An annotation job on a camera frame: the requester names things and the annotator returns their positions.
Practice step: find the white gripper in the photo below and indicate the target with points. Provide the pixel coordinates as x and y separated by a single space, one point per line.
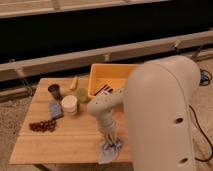
109 131

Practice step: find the light blue towel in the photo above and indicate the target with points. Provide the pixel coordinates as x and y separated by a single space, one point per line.
109 150

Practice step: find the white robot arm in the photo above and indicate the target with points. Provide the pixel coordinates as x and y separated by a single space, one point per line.
155 99

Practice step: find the dark utensils in bin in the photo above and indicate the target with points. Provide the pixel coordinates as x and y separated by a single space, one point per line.
106 87

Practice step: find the green round fruit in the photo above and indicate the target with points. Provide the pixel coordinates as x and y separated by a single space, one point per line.
81 95

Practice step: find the white round container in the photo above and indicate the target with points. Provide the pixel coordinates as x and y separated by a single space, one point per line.
70 104

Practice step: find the yellow plastic bin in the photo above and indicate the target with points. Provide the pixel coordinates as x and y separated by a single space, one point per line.
113 75

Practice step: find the wooden table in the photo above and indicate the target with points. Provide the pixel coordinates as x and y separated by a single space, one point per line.
75 139

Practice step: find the yellow banana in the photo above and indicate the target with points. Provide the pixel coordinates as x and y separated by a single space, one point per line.
73 84

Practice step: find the blue sponge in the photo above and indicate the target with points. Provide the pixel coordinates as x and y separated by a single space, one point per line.
55 110

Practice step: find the dark brown cup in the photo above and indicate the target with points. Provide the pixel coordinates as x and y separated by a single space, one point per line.
54 90

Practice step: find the dark red grapes bunch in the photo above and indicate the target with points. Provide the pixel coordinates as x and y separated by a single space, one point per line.
42 126

